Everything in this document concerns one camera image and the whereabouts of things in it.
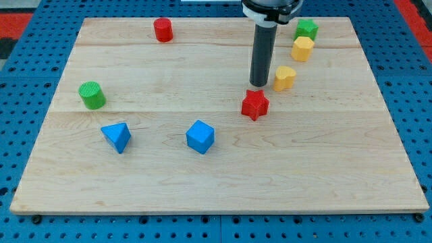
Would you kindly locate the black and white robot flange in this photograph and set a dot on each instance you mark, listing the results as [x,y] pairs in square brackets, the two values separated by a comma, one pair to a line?
[269,13]

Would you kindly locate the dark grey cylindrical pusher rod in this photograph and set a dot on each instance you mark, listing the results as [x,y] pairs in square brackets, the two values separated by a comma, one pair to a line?
[262,51]

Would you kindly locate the yellow heart block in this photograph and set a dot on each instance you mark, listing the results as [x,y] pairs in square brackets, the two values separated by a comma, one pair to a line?
[284,78]

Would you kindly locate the yellow hexagon block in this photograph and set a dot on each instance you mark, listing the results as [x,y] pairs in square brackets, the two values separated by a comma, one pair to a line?
[302,48]

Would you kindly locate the green star block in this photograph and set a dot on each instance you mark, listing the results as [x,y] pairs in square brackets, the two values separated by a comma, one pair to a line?
[306,28]

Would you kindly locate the red star block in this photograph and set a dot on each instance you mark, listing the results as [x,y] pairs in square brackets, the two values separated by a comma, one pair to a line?
[255,104]

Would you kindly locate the red cylinder block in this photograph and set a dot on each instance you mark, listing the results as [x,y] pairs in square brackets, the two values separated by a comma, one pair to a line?
[163,29]

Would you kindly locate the blue cube block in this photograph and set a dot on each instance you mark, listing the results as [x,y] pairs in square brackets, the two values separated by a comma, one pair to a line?
[200,137]

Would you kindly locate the wooden board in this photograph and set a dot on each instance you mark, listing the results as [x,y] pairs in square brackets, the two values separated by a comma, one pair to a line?
[327,145]

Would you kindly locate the blue triangular prism block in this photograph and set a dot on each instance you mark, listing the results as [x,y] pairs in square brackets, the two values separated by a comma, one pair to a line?
[117,135]

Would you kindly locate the green cylinder block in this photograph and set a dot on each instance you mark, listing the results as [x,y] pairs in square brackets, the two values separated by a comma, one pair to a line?
[92,95]

